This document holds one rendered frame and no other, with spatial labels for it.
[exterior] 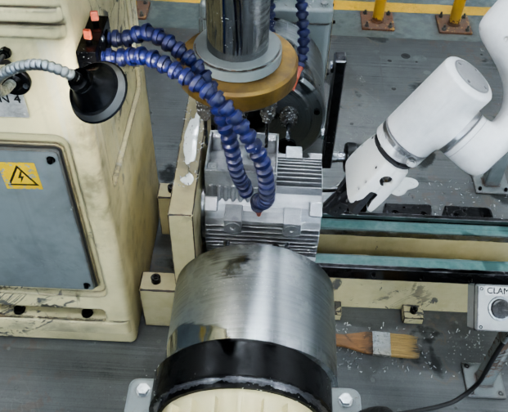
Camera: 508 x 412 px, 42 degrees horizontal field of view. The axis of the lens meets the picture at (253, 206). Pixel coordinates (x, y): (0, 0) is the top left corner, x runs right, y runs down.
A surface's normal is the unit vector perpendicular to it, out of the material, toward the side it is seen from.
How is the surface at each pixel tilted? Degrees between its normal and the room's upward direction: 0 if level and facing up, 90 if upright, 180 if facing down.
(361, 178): 61
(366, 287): 90
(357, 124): 0
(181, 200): 0
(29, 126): 90
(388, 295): 90
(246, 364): 5
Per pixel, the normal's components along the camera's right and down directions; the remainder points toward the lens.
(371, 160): -0.86, -0.31
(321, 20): -0.04, 0.74
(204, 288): -0.52, -0.59
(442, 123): -0.29, 0.57
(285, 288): 0.37, -0.62
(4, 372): 0.02, -0.67
